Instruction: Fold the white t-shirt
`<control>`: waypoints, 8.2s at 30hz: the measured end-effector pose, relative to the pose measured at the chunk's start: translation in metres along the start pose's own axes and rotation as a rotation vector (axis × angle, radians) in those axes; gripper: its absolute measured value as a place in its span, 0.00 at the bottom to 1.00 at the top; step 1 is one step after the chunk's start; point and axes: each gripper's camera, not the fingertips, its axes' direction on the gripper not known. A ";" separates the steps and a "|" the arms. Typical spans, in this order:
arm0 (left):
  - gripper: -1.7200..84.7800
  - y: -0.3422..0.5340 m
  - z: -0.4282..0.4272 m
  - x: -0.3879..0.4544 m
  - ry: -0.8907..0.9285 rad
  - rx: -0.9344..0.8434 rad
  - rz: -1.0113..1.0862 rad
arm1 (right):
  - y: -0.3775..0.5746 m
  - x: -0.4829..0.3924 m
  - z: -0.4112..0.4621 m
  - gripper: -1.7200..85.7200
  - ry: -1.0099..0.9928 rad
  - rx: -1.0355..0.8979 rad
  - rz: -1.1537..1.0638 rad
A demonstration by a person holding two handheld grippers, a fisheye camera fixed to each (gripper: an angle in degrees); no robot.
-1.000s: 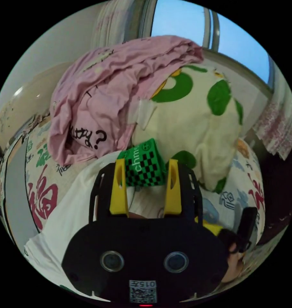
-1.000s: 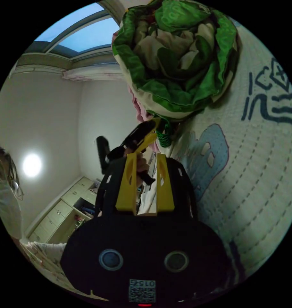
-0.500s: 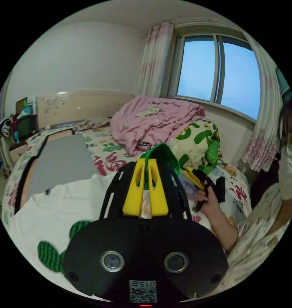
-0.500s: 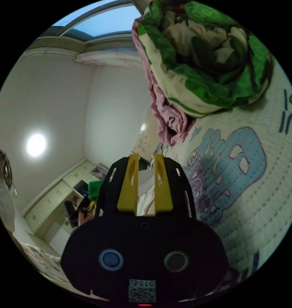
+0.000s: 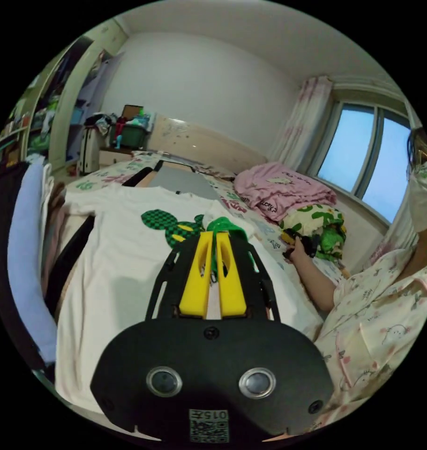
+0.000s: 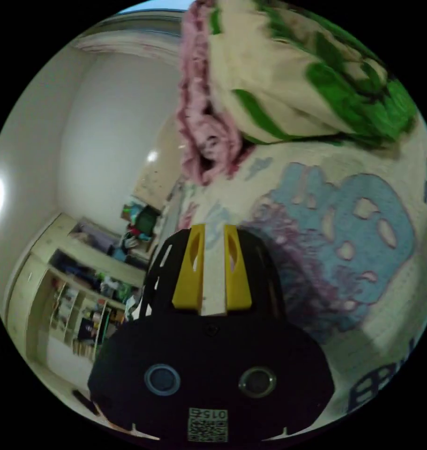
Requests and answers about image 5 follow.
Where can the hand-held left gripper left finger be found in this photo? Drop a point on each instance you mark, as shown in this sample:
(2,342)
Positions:
(195,281)

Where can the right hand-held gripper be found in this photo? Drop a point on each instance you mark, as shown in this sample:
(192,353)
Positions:
(309,245)

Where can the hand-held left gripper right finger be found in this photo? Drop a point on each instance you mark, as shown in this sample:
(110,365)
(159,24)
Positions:
(231,284)

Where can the white t-shirt with green print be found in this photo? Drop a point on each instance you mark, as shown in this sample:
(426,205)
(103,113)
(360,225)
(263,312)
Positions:
(122,267)

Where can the person's right forearm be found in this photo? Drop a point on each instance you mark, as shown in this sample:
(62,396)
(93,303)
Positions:
(315,284)

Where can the person's right hand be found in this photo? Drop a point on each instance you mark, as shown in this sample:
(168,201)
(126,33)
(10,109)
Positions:
(299,254)

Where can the bed with printed sheet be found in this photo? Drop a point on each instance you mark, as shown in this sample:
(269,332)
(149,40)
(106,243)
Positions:
(266,229)

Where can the green and white printed blanket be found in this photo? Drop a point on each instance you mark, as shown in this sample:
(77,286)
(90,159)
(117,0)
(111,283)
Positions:
(318,219)

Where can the pink blanket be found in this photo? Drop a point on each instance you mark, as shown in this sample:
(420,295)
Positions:
(283,190)

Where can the grey folding board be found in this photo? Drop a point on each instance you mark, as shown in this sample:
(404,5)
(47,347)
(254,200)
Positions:
(180,181)

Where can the window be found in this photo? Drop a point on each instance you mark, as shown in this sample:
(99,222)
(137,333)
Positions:
(361,158)

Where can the pink and white curtain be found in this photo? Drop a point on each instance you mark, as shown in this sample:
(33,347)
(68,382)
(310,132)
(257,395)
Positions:
(297,123)

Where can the person's body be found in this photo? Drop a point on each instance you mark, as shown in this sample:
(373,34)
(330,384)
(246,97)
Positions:
(375,316)

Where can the green storage bin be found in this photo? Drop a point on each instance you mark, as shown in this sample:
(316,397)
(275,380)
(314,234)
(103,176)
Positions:
(129,135)

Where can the cupboard with shelves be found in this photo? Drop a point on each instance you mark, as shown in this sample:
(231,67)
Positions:
(41,116)

